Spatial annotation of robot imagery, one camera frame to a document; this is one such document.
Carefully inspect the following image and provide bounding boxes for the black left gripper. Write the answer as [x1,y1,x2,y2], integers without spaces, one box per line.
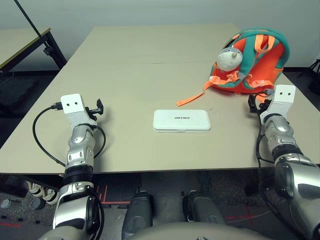
[84,98,105,121]

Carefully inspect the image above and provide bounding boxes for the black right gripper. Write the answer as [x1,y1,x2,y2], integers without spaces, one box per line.
[247,94,272,115]

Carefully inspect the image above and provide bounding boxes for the orange and teal backpack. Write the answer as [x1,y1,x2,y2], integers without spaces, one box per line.
[176,27,291,107]

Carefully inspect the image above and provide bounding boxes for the grey white plush toy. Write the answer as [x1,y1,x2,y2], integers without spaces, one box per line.
[216,46,244,74]

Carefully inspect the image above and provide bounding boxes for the white pencil case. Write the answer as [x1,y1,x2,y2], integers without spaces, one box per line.
[153,109,212,133]

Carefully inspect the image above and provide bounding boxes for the black tripod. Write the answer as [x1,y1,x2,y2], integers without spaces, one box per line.
[296,58,320,95]

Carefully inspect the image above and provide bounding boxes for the black table leg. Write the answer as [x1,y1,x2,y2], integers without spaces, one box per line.
[243,169,264,196]

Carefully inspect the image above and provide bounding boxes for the black foam mat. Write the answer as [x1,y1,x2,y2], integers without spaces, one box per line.
[0,76,39,109]

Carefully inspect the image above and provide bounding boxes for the white sneaker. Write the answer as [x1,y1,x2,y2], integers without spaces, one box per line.
[27,181,45,201]
[42,188,59,205]

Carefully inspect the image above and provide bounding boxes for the grey left robot leg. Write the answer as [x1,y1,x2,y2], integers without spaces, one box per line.
[121,191,155,240]

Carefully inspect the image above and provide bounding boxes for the grey robot leg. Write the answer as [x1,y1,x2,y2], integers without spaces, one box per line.
[181,189,227,226]
[121,191,155,240]

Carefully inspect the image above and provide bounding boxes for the thin black pole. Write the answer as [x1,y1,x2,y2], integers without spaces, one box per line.
[13,0,43,39]

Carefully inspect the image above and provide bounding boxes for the grey right robot leg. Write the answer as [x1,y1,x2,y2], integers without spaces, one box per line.
[181,189,227,226]

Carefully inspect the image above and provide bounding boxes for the grey robot torso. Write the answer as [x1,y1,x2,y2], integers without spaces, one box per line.
[126,221,276,240]

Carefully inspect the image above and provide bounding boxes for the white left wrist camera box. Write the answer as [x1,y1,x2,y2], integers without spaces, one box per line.
[60,93,98,126]

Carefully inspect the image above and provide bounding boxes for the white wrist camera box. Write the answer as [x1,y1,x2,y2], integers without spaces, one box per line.
[60,93,98,126]
[266,84,296,118]

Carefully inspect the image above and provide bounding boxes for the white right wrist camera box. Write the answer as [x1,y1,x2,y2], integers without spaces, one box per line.
[266,84,296,118]

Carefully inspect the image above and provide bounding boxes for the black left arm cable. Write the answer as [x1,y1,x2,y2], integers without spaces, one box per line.
[31,101,107,168]

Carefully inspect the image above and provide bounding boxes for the beige side table black frame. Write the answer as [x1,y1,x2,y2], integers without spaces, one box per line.
[0,27,68,76]

